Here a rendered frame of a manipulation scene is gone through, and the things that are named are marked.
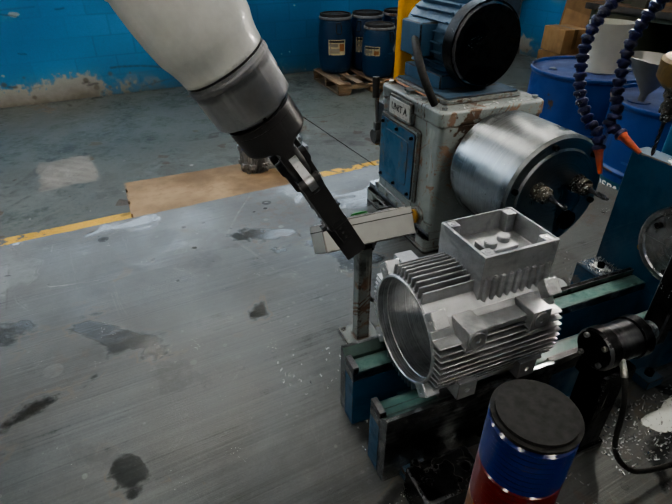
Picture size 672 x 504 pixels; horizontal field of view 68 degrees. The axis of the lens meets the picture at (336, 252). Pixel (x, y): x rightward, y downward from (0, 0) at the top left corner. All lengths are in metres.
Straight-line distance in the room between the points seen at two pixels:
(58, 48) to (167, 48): 5.56
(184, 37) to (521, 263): 0.48
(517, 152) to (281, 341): 0.59
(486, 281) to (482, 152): 0.46
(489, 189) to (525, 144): 0.11
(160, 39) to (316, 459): 0.62
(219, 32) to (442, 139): 0.75
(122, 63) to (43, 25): 0.76
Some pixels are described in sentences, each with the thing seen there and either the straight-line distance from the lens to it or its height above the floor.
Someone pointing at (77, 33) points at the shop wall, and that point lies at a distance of 6.02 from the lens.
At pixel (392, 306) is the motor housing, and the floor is 0.99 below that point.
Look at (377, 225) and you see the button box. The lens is 0.85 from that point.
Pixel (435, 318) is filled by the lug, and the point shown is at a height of 1.09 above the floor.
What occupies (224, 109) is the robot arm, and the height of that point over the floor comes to 1.34.
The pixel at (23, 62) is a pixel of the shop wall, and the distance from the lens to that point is 6.06.
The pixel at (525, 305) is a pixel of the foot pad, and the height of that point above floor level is 1.07.
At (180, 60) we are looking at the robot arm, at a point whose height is 1.39.
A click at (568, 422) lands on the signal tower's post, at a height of 1.22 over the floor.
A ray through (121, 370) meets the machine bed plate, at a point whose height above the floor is 0.80.
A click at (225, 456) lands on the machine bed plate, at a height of 0.80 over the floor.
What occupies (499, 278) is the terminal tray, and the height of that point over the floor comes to 1.11.
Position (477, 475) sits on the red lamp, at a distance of 0.41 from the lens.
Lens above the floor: 1.48
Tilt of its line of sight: 33 degrees down
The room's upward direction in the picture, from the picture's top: straight up
